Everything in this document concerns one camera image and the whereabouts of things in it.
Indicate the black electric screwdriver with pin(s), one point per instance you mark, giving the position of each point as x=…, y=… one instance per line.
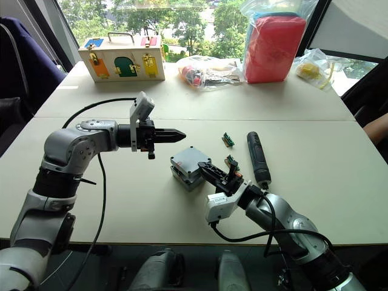
x=257, y=157

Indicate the small green circuit board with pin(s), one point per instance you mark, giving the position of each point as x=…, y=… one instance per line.
x=228, y=140
x=238, y=169

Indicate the red case in plastic bag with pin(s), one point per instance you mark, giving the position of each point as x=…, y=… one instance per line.
x=272, y=45

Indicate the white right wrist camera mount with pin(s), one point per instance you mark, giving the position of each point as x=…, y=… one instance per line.
x=221, y=204

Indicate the grey box lid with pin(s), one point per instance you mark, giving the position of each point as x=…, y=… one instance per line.
x=189, y=162

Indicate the wooden lock toy box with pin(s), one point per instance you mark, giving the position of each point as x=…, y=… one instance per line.
x=121, y=62

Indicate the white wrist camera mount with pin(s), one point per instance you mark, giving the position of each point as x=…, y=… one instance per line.
x=140, y=106
x=221, y=204

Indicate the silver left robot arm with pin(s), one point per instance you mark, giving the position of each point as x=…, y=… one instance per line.
x=63, y=145

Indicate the plastic bag with yellow item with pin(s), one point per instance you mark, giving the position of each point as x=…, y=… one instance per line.
x=312, y=71

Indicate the grey rounded robot leg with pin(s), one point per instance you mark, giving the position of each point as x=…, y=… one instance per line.
x=232, y=271
x=157, y=269

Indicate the dark purple jacket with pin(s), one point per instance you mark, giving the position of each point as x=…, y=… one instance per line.
x=27, y=66

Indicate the plastic bag with red toys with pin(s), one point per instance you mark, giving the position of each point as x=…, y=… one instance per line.
x=209, y=72

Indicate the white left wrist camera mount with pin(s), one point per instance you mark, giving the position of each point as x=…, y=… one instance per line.
x=140, y=106

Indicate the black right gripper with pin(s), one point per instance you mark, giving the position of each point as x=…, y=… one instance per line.
x=230, y=186

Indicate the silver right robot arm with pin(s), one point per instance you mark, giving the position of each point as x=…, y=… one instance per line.
x=291, y=224

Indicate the grey metal box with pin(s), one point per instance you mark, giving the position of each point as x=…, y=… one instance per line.
x=185, y=182

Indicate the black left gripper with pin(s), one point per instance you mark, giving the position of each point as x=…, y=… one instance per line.
x=146, y=133

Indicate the person's bare forearm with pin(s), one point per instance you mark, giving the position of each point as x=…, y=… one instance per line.
x=377, y=128

